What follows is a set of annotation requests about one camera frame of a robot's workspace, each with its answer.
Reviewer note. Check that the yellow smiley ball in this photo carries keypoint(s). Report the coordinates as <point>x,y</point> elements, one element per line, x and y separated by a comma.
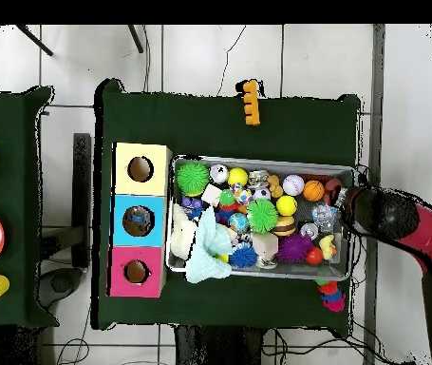
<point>286,205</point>

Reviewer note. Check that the green spiky ball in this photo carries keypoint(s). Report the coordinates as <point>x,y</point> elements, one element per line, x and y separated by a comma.
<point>262,215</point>
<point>193,179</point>

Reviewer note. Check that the clear mesh bin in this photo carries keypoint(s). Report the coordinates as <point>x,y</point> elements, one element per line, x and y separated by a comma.
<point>193,268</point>

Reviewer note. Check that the purple spiky toy with eyes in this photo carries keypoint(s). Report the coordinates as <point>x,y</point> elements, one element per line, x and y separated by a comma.
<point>295,247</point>

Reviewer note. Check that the grey floor strip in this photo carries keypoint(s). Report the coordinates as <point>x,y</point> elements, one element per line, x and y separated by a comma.
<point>378,114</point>

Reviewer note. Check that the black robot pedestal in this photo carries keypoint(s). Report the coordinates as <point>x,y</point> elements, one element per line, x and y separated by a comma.
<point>215,350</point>

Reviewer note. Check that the cream muslin cloth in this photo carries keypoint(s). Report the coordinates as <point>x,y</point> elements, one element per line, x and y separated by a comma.
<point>182,236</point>

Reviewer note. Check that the mint green cloth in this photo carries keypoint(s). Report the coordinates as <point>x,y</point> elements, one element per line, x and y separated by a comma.
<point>212,251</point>

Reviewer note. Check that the small orange basketball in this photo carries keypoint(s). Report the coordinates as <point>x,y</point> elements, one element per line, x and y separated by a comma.
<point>313,190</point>

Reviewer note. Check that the clear plastic packet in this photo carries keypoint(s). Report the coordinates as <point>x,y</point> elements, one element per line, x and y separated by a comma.
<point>326,217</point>
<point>139,221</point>

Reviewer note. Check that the dark green tablecloth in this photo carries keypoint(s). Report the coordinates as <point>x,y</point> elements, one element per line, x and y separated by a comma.
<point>18,190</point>
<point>200,129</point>

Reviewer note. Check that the white baseball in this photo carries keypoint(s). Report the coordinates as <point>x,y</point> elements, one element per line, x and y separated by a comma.
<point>294,185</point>

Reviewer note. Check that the orange plastic comb toy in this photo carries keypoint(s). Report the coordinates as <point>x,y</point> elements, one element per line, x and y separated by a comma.
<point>252,103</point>

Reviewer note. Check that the black tripod leg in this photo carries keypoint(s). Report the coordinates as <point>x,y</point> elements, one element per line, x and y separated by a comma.
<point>33,39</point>
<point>136,38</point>

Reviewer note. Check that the wooden box with three holes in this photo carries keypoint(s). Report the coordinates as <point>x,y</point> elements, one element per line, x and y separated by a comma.
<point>159,187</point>

